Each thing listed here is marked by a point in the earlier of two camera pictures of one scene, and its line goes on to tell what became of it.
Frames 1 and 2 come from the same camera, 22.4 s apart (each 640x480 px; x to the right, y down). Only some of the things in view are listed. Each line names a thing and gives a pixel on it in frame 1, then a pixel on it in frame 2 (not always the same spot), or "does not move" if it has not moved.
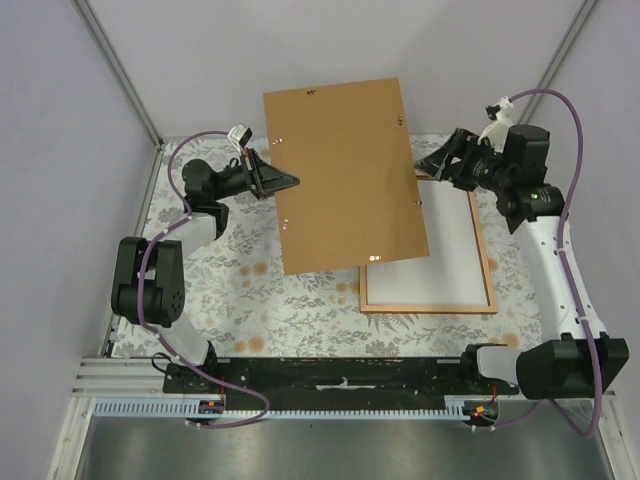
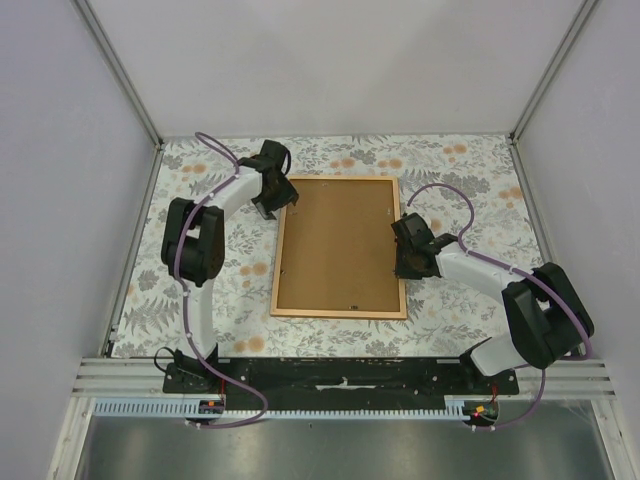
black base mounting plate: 341,383 does not move
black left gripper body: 232,181 → 272,200
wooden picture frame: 422,176 → 336,253
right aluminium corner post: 578,22 does not move
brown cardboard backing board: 357,200 → 339,247
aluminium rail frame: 112,376 does not move
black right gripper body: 481,168 → 405,268
